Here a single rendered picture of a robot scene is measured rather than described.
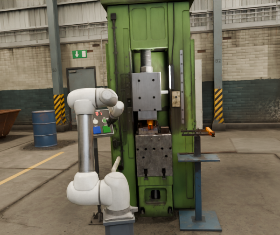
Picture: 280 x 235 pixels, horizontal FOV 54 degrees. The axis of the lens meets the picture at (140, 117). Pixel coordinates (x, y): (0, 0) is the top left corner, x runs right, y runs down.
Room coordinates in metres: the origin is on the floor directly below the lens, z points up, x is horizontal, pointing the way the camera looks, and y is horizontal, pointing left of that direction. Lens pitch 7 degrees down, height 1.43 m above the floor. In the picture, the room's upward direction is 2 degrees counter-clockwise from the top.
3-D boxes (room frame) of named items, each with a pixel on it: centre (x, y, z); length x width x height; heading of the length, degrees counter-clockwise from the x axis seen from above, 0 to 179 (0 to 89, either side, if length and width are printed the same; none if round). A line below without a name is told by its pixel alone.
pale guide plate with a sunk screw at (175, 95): (3.01, -0.40, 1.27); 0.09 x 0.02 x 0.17; 87
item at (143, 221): (2.85, -0.08, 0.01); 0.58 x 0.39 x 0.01; 87
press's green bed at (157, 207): (3.11, -0.15, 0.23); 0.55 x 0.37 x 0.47; 177
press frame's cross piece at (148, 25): (3.25, -0.14, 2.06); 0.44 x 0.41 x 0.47; 177
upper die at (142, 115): (3.10, -0.09, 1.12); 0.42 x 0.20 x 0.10; 177
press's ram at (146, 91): (3.10, -0.13, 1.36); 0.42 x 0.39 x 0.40; 177
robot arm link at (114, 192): (1.72, 0.18, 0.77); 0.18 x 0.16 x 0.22; 89
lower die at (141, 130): (3.10, -0.09, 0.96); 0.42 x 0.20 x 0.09; 177
